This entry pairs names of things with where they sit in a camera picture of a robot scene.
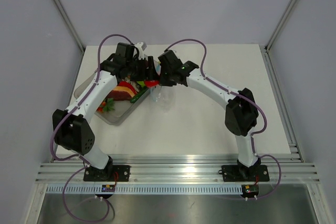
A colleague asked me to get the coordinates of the red apple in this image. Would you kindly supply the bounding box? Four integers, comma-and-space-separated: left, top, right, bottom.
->
144, 80, 160, 88

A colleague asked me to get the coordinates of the red chili pepper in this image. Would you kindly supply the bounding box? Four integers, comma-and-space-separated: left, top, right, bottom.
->
118, 81, 138, 94

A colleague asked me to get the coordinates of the clear plastic food bin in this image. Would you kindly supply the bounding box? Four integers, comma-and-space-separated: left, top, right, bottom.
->
73, 50, 163, 126

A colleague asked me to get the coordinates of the raw steak slice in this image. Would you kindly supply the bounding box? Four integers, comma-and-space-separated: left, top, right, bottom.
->
107, 86, 136, 101

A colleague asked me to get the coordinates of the aluminium mounting rail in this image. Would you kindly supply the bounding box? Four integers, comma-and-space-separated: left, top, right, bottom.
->
35, 152, 320, 184

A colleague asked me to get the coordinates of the clear zip top bag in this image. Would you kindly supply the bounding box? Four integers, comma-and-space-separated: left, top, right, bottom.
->
150, 61, 179, 112

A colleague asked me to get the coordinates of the green cucumber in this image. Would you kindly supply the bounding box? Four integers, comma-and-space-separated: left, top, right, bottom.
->
130, 87, 148, 104

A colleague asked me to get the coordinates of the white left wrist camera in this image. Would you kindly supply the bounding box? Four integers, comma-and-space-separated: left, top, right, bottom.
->
135, 42, 146, 60

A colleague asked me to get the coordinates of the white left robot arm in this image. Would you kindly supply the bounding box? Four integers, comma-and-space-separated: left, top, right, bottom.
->
49, 42, 146, 181

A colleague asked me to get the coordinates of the white slotted cable duct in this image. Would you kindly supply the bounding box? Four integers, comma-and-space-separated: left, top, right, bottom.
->
46, 184, 243, 195

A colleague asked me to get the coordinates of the silver fish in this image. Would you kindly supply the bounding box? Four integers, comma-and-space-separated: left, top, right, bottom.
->
124, 77, 142, 92

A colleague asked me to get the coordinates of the left aluminium frame post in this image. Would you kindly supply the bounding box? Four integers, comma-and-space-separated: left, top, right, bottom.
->
52, 0, 86, 54

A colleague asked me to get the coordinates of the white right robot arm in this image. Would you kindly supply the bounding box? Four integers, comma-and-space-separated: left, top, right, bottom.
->
158, 50, 260, 180

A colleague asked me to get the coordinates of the aluminium frame post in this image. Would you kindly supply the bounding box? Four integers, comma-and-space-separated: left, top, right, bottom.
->
52, 0, 86, 54
265, 0, 299, 53

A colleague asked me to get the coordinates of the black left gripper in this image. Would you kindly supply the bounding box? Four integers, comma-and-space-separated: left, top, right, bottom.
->
126, 56, 159, 81

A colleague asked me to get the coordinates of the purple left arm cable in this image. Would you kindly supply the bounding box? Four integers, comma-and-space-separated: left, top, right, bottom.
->
50, 34, 132, 222

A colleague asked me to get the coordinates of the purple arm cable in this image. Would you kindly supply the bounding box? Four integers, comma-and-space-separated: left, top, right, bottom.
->
164, 38, 283, 200
50, 34, 132, 222

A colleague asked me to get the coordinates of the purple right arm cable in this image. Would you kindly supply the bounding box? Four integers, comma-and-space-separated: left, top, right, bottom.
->
164, 38, 283, 200

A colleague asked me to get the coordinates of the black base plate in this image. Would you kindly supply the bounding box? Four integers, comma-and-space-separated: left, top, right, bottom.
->
218, 165, 270, 182
83, 165, 131, 182

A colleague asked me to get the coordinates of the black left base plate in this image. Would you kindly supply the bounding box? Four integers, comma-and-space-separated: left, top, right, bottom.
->
83, 165, 131, 182

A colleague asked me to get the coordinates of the right aluminium frame post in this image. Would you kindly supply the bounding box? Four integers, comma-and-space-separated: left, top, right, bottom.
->
265, 0, 299, 53

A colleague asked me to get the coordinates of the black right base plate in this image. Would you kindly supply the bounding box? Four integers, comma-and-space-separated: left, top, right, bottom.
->
218, 165, 270, 182

